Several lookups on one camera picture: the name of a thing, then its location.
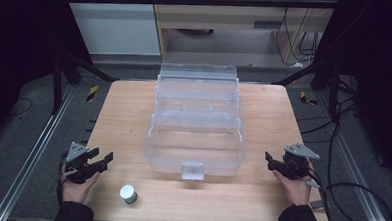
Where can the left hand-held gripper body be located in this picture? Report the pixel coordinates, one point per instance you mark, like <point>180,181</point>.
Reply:
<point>76,162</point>

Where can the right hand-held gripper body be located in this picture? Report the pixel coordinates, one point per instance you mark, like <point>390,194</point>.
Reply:
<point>295,161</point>

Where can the clear plastic storage box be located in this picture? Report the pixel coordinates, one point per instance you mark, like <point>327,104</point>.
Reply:
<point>195,122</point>

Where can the person's left hand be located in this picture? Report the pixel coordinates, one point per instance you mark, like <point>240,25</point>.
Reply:
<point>78,187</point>

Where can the person's right hand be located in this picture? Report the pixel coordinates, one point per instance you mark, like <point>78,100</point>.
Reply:
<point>294,190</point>

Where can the yellow black striped tape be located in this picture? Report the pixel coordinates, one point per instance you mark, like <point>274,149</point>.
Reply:
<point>92,93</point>
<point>307,98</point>

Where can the black metal stand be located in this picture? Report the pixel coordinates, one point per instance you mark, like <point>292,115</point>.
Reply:
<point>69,68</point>
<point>322,76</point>

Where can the white cabinet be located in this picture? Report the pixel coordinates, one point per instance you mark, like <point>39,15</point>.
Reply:
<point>111,23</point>

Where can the wooden desk cabinet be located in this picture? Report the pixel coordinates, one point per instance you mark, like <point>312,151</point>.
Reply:
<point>234,22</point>

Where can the black horizontal bar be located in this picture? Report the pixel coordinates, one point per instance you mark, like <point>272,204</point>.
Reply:
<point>195,2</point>

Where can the aluminium floor rail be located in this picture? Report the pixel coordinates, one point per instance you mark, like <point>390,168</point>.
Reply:
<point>28,153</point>
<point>352,164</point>

